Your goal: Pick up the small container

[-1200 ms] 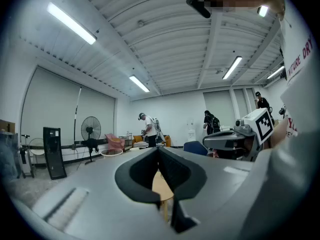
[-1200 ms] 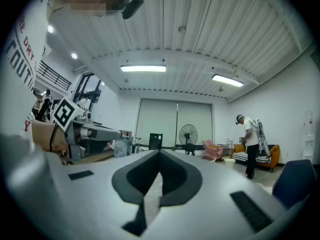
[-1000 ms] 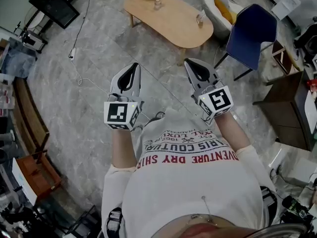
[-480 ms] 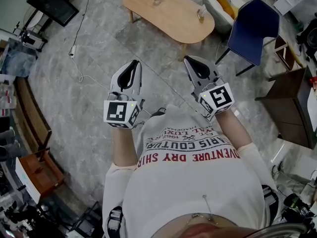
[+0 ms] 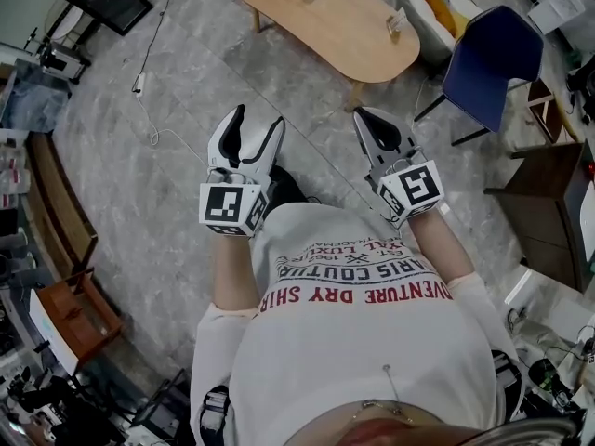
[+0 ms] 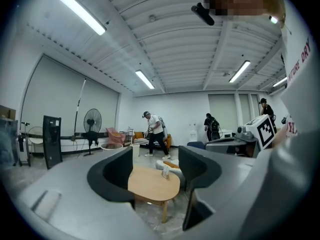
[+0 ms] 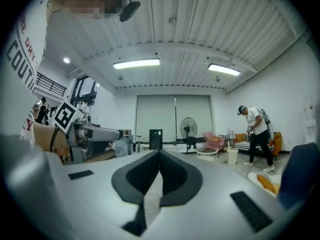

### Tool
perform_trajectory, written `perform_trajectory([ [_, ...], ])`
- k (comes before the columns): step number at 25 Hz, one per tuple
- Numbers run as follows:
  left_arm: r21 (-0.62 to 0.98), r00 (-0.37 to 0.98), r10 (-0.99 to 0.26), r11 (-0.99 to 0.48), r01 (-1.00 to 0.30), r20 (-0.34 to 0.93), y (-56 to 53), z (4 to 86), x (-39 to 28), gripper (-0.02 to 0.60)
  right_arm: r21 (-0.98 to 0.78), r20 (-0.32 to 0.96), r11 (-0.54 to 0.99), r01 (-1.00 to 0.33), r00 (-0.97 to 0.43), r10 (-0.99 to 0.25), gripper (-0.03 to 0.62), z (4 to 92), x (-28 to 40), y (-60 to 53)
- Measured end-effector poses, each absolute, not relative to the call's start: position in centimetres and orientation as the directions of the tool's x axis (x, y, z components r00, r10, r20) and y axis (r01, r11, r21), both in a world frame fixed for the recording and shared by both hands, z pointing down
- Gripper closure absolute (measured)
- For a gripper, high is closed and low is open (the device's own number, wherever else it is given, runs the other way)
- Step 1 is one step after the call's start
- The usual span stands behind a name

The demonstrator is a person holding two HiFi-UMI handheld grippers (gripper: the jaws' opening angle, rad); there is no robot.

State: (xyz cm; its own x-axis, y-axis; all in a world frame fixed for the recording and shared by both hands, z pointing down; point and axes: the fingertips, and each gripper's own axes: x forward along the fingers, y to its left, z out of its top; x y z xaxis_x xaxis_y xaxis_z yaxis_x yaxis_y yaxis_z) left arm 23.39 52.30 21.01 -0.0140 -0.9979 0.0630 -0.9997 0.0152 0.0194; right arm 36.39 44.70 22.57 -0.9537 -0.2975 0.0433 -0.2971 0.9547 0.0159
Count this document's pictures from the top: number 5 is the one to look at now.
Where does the wooden coffee table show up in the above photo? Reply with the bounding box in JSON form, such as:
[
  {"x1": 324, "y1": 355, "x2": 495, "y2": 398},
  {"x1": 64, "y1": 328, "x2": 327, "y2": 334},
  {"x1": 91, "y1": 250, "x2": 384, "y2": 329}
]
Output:
[{"x1": 239, "y1": 0, "x2": 422, "y2": 111}]

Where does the yellow cushion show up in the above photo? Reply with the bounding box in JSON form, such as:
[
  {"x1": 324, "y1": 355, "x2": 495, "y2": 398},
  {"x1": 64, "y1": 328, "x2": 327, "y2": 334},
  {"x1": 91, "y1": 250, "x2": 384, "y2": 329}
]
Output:
[{"x1": 420, "y1": 0, "x2": 466, "y2": 36}]

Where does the white armchair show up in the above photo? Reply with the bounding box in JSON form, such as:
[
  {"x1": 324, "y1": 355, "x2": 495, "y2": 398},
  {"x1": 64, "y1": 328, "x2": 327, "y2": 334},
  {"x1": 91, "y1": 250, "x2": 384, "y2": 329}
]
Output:
[{"x1": 399, "y1": 0, "x2": 484, "y2": 67}]

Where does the person's white printed shirt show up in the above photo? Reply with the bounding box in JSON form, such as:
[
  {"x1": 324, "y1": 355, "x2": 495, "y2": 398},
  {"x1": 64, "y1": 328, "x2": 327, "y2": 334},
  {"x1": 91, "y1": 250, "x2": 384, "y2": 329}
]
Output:
[{"x1": 189, "y1": 202, "x2": 522, "y2": 446}]

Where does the person's left forearm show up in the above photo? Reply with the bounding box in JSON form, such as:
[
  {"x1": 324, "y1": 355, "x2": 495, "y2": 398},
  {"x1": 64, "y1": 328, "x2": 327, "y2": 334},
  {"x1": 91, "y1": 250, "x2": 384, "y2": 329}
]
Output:
[{"x1": 211, "y1": 232, "x2": 261, "y2": 310}]

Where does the person's right forearm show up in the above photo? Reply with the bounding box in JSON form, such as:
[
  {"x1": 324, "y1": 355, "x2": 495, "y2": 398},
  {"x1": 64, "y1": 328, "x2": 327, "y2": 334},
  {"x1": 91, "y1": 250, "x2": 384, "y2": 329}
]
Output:
[{"x1": 408, "y1": 206, "x2": 480, "y2": 283}]

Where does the wooden bench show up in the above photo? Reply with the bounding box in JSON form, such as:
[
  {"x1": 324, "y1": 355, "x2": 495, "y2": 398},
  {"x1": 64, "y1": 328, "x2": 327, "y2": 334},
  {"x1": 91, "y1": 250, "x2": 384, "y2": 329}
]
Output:
[{"x1": 25, "y1": 130, "x2": 99, "y2": 278}]

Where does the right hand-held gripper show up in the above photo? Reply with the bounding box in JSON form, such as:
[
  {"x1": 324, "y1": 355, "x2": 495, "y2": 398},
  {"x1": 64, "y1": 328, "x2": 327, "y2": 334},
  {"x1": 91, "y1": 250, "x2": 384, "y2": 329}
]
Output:
[{"x1": 352, "y1": 108, "x2": 446, "y2": 230}]

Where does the white cable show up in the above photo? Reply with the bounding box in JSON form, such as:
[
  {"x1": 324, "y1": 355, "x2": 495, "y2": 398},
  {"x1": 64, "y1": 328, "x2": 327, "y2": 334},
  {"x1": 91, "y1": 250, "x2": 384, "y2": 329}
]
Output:
[{"x1": 139, "y1": 94, "x2": 210, "y2": 166}]

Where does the brown wooden stool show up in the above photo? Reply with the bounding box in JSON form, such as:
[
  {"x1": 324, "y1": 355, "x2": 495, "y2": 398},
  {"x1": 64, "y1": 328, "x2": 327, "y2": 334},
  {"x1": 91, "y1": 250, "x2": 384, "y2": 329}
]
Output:
[{"x1": 34, "y1": 271, "x2": 125, "y2": 364}]

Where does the white paper sheet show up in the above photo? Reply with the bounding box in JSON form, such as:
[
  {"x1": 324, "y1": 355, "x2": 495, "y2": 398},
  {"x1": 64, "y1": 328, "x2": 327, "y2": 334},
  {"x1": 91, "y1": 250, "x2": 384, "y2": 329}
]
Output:
[{"x1": 527, "y1": 0, "x2": 587, "y2": 34}]

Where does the dark wooden cabinet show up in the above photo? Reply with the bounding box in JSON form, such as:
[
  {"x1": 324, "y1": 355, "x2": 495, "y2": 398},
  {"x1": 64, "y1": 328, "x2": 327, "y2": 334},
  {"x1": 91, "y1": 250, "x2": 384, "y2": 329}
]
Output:
[{"x1": 483, "y1": 139, "x2": 595, "y2": 295}]

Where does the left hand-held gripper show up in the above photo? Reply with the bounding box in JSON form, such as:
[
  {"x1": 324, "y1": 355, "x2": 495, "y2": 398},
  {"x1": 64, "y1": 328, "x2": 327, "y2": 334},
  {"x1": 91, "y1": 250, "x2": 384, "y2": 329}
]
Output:
[{"x1": 199, "y1": 104, "x2": 286, "y2": 240}]

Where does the blue chair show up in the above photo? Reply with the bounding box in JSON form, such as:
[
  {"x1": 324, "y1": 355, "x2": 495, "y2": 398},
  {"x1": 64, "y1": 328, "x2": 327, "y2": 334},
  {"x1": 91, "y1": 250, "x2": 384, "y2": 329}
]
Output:
[{"x1": 413, "y1": 5, "x2": 545, "y2": 147}]

